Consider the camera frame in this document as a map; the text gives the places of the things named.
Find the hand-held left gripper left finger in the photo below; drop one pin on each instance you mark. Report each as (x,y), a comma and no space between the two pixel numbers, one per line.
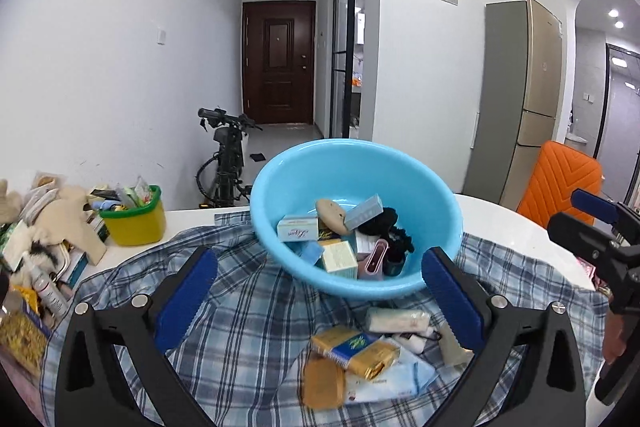
(185,302)

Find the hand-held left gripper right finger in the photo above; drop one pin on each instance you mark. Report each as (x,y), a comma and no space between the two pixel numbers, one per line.
(452,302)

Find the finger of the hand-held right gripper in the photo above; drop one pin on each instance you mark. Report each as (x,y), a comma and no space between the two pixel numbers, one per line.
(580,237)
(595,207)

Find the pink plastic case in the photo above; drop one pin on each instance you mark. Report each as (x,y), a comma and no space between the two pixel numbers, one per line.
(377,259)

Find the black plush spider toy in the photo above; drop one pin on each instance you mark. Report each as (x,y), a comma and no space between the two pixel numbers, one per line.
(380,222)

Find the teal white square box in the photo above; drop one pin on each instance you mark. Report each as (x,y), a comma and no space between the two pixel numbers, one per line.
(339,259)

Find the light blue box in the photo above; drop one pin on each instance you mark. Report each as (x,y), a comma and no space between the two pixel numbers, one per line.
(364,212)

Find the blue plastic basin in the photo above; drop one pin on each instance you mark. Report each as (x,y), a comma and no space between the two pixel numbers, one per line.
(300,177)

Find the yellow-green plastic container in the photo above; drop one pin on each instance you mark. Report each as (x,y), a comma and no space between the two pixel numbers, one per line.
(135,227)

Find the person's right hand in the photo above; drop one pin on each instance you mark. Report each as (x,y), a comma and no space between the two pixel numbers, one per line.
(612,339)

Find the small pink item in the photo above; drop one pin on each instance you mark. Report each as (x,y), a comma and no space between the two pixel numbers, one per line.
(586,268)

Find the orange chair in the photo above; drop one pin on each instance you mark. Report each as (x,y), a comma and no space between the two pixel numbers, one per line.
(555,182)

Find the beige serrated plastic piece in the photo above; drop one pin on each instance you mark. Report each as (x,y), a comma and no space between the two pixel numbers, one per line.
(452,349)

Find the small white round object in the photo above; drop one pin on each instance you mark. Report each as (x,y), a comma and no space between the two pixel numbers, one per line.
(415,342)

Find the white cotton pad pack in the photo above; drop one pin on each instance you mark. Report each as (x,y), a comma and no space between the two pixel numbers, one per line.
(397,319)

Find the blue plaid cloth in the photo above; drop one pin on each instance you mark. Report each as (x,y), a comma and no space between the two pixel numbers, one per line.
(250,317)

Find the white wet wipes pack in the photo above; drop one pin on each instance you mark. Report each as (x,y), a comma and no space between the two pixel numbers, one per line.
(400,379)

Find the gold foil packet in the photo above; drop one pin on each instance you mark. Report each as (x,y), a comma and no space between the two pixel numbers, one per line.
(377,359)

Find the gold packet with green label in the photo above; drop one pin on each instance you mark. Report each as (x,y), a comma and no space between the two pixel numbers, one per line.
(340,342)

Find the grey refrigerator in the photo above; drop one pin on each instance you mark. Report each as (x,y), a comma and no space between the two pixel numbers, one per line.
(515,107)

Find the white spray bottle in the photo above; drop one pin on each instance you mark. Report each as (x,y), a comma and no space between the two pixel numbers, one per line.
(47,292)

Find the beige plush toy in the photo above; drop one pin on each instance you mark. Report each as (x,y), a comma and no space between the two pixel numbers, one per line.
(70,219)

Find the pile of assorted packets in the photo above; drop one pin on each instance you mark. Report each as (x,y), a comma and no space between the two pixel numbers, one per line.
(45,252)

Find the black electric scooter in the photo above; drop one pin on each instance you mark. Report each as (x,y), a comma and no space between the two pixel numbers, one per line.
(227,157)

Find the small black floor mat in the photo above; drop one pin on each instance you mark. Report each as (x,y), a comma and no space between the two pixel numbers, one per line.
(257,156)

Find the clear jar of yellow bits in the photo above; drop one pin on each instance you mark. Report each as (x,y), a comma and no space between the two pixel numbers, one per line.
(20,337)

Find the tan plush rabbit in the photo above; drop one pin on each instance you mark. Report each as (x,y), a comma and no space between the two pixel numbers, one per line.
(9,202)

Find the dark brown door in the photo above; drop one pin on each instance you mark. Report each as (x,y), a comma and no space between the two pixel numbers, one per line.
(280,62)

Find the black-framed glass sliding door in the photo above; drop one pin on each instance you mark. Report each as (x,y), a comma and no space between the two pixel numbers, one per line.
(345,57)

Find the white wall switch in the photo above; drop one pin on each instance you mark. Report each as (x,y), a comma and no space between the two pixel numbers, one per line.
(161,36)

